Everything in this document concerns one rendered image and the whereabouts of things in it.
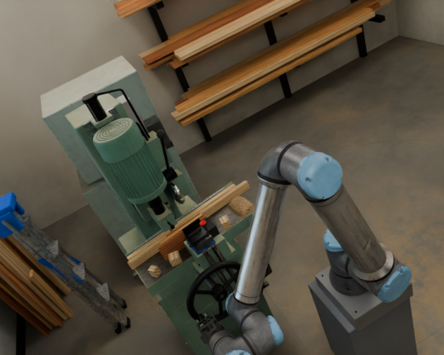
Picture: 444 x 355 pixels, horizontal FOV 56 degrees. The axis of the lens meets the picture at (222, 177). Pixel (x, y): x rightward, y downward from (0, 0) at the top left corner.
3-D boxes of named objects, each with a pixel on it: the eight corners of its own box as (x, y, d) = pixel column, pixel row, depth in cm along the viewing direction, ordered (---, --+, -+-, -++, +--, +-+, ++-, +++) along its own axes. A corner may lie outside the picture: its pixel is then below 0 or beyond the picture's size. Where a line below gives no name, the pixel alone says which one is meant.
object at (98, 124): (103, 139, 169) (81, 103, 159) (98, 134, 175) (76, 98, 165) (120, 129, 171) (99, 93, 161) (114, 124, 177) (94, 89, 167)
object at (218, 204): (132, 270, 185) (128, 264, 183) (130, 268, 187) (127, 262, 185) (249, 187, 203) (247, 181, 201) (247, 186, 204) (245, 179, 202)
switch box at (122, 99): (135, 134, 193) (118, 105, 184) (128, 129, 201) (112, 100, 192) (146, 127, 195) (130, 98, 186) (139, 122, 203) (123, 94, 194)
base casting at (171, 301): (165, 314, 184) (157, 302, 179) (125, 249, 230) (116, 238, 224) (246, 254, 196) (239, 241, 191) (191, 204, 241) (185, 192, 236)
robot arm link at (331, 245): (349, 241, 178) (341, 212, 169) (380, 263, 165) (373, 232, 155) (321, 262, 175) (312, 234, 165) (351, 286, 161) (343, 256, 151)
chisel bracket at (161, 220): (165, 234, 183) (158, 221, 178) (153, 220, 194) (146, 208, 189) (180, 225, 185) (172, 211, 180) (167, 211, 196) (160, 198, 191)
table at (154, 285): (161, 311, 169) (154, 302, 166) (135, 271, 193) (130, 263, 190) (275, 225, 185) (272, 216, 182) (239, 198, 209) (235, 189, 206)
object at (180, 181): (177, 202, 204) (166, 183, 197) (170, 196, 209) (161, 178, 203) (192, 191, 206) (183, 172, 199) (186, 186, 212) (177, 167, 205)
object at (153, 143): (158, 170, 195) (144, 144, 186) (151, 164, 202) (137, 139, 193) (174, 160, 197) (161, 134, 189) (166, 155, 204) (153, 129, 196)
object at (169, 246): (165, 260, 183) (158, 249, 178) (164, 259, 184) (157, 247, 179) (211, 228, 189) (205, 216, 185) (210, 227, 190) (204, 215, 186)
